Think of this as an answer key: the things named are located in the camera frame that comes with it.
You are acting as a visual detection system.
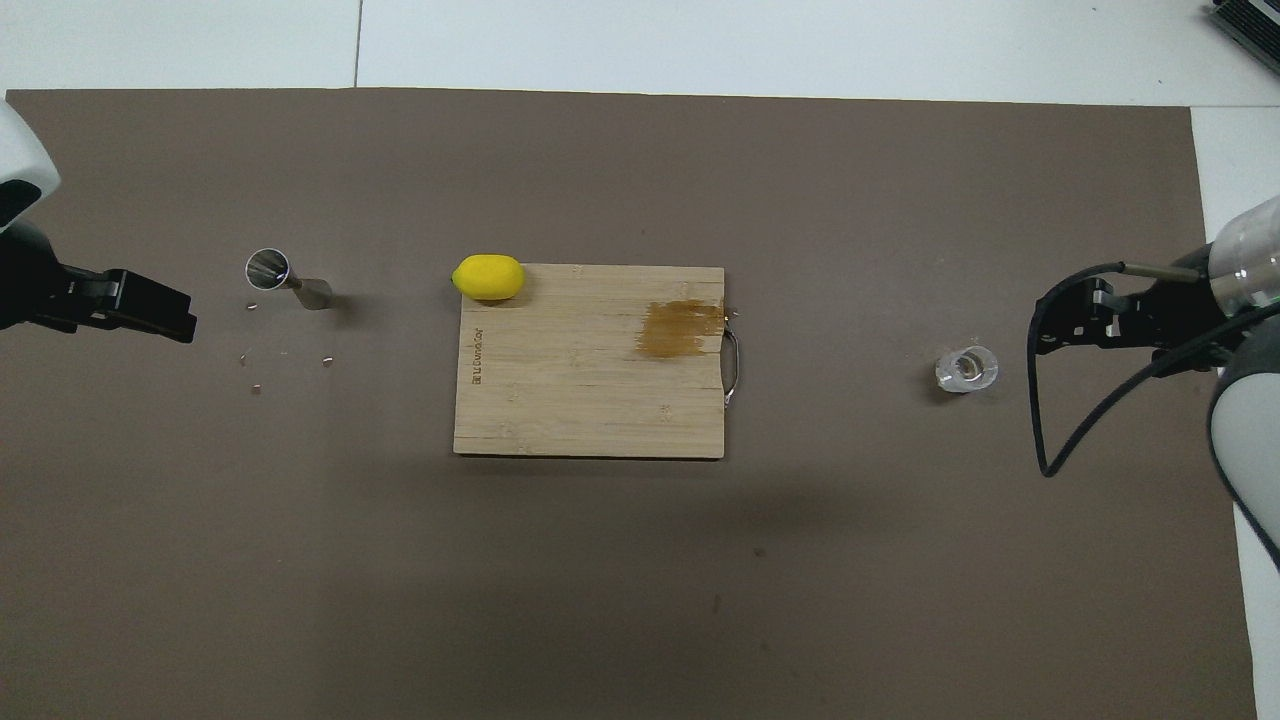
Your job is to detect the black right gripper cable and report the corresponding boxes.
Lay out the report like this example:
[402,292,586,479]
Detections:
[1028,261,1280,479]

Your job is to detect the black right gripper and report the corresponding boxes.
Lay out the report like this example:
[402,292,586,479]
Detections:
[1030,272,1236,373]

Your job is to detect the grey ribbed device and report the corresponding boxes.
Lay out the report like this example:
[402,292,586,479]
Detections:
[1205,0,1280,46]

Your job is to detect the bamboo cutting board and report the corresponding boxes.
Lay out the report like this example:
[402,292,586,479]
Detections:
[453,264,741,460]

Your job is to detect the yellow lemon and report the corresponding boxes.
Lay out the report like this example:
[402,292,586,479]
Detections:
[451,254,526,302]

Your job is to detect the steel cocktail jigger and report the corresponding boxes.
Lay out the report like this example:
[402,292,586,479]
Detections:
[245,248,334,311]

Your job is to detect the brown table mat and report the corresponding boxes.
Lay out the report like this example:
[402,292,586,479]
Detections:
[0,88,1259,720]

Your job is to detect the small clear glass cup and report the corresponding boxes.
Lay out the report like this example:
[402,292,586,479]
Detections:
[934,345,1000,394]

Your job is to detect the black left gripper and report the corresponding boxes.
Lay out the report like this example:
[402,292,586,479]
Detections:
[0,220,198,344]

